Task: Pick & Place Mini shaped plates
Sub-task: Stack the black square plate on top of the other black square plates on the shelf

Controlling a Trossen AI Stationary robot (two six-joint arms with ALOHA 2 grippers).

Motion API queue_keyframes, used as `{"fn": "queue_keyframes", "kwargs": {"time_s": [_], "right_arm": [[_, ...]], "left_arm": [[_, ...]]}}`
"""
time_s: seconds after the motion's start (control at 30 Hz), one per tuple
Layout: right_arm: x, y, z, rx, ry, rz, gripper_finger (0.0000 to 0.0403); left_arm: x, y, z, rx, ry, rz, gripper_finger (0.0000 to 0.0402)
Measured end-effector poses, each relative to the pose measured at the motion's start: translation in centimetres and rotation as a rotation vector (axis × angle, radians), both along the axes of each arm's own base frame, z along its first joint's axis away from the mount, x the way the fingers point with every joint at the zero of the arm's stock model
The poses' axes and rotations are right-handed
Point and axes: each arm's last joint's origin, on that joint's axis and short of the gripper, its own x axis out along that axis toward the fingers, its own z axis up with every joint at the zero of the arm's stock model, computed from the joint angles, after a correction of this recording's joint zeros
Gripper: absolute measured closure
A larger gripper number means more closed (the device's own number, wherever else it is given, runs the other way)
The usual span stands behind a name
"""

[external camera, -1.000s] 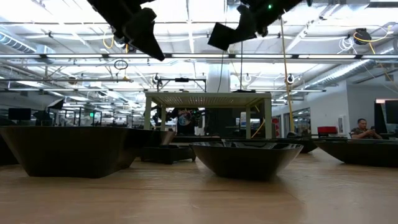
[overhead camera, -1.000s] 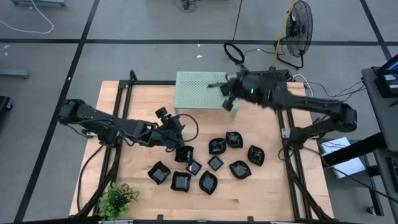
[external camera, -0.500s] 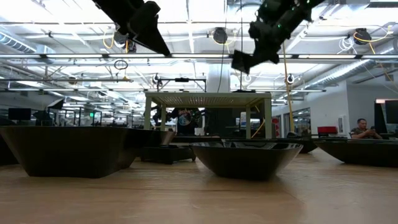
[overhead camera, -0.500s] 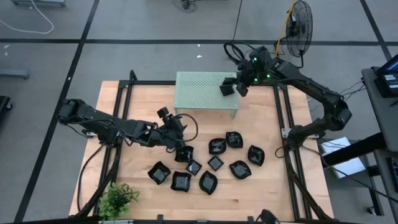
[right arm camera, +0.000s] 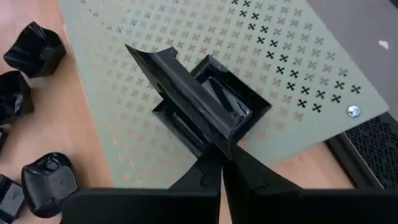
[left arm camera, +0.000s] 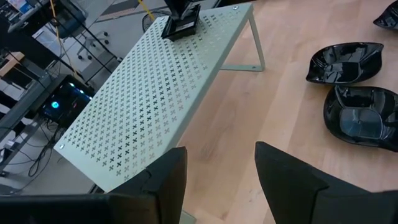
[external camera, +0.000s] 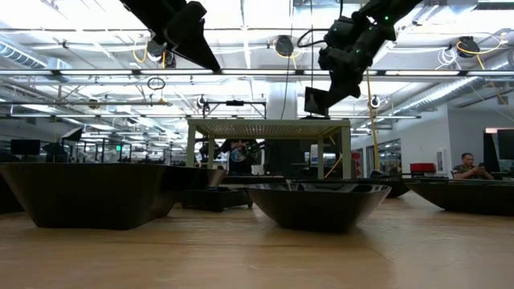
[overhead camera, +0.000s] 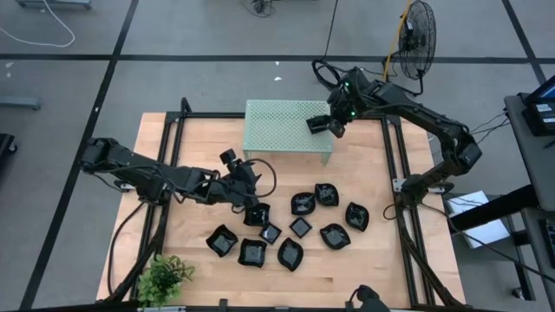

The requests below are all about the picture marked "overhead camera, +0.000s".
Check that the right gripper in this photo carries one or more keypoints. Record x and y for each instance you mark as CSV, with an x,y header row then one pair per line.
x,y
346,106

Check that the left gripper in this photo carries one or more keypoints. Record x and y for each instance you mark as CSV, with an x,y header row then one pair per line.
x,y
236,184

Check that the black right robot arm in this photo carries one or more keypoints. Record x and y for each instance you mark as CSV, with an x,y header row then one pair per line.
x,y
412,108

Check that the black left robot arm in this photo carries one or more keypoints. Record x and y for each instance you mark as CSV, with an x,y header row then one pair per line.
x,y
143,173

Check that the black leaf-shaped plate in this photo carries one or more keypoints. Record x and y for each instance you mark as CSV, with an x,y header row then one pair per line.
x,y
290,254
334,236
357,216

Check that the black wavy square plate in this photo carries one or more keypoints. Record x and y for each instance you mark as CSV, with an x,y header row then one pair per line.
x,y
259,216
252,252
222,241

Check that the small green potted plant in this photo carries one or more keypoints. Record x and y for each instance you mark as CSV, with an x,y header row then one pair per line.
x,y
165,279

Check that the black floor fan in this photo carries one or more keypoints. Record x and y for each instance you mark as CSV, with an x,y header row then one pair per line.
x,y
417,39

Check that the black monitor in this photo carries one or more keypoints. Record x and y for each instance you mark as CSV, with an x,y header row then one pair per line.
x,y
542,108

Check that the grey desk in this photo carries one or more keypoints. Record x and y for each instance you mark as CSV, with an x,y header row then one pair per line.
x,y
537,173

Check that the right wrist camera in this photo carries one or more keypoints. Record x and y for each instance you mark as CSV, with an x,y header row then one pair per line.
x,y
337,128

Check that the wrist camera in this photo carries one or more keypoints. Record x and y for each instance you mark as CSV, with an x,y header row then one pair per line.
x,y
337,128
228,157

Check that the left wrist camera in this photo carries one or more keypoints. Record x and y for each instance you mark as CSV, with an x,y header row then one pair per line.
x,y
228,157

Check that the black aluminium rig frame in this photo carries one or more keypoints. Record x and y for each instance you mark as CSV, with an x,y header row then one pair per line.
x,y
208,115

